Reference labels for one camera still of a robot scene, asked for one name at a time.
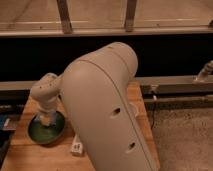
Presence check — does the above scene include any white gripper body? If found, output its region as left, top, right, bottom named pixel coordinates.
left=36, top=109, right=58, bottom=127

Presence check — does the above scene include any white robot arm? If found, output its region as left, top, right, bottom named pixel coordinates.
left=30, top=42, right=157, bottom=171

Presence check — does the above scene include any green ceramic bowl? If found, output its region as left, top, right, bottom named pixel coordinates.
left=28, top=111, right=65, bottom=145

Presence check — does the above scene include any white glue bottle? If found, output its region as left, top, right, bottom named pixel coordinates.
left=70, top=135, right=84, bottom=157

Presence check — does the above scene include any grey metal rail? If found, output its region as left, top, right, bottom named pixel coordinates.
left=136, top=75, right=213, bottom=94

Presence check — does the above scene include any black cable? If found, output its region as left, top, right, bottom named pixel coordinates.
left=149, top=94, right=159, bottom=130

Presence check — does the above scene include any left metal window post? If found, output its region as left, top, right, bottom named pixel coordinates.
left=57, top=0, right=72, bottom=34

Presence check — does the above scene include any metal window post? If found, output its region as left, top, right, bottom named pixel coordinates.
left=57, top=0, right=72, bottom=34
left=124, top=0, right=137, bottom=32

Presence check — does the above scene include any right metal window post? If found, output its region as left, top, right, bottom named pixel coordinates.
left=124, top=0, right=137, bottom=32

